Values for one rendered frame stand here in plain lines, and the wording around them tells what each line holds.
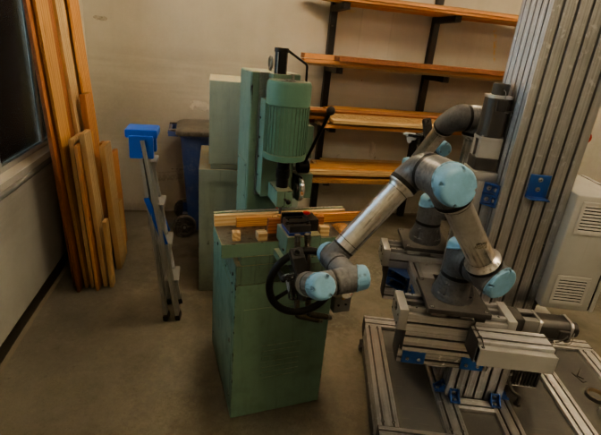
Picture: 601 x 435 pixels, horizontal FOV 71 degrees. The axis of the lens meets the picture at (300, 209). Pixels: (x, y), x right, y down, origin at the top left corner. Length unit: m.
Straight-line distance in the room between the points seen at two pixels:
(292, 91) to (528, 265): 1.14
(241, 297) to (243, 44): 2.71
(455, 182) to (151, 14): 3.28
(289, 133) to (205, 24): 2.49
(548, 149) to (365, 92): 2.76
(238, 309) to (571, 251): 1.30
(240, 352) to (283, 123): 0.99
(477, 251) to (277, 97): 0.88
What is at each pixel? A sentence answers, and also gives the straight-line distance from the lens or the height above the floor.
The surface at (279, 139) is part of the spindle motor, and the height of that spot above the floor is 1.29.
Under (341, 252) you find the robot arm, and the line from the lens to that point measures 1.29.
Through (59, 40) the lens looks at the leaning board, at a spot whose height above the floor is 1.54.
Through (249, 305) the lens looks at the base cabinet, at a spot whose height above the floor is 0.61.
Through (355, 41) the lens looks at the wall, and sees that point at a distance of 4.22.
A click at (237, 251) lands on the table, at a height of 0.87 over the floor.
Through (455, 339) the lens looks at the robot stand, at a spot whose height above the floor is 0.67.
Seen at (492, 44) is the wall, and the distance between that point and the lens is 4.85.
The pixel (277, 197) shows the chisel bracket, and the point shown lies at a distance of 1.73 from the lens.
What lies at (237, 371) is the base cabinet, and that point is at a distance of 2.00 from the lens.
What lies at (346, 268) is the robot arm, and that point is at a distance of 1.22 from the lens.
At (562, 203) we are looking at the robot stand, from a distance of 1.82.
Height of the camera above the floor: 1.63
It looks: 21 degrees down
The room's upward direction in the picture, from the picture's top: 5 degrees clockwise
